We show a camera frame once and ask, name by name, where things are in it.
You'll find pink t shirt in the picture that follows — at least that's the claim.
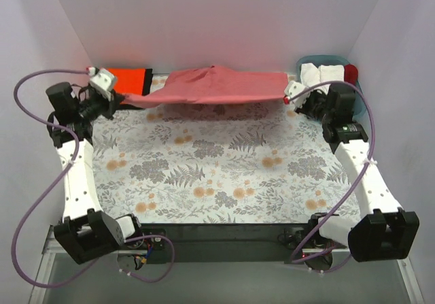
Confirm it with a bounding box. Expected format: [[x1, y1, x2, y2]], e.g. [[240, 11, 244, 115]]
[[124, 65, 288, 108]]

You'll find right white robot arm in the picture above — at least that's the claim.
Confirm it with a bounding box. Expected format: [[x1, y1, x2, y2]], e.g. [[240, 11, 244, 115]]
[[284, 81, 419, 263]]

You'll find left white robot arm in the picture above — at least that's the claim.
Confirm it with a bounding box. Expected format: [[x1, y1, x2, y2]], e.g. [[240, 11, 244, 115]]
[[46, 82, 140, 264]]

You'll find white t shirt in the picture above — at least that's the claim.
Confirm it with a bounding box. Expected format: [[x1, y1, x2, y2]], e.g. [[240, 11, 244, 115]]
[[319, 65, 345, 82], [300, 63, 321, 87]]

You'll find red t shirt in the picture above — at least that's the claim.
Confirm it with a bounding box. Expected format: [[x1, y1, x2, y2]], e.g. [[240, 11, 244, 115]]
[[344, 64, 359, 86]]

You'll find folded orange t shirt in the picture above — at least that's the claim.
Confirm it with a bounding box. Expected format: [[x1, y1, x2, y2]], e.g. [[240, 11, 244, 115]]
[[107, 68, 153, 105]]

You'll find floral table mat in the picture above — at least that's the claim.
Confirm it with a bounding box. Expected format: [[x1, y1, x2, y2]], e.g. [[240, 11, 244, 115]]
[[93, 101, 351, 223]]

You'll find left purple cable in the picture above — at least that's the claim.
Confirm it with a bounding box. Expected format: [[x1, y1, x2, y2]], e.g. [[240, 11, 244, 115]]
[[10, 68, 176, 288]]

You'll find purple cable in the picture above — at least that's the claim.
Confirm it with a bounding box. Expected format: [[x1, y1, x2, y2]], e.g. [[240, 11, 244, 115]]
[[10, 68, 176, 288], [287, 81, 377, 274]]

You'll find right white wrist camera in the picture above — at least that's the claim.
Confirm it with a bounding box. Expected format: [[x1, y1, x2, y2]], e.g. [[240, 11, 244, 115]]
[[283, 80, 311, 108]]

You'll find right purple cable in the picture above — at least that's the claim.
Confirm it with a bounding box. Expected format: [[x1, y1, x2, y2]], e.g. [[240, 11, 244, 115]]
[[287, 81, 377, 274]]

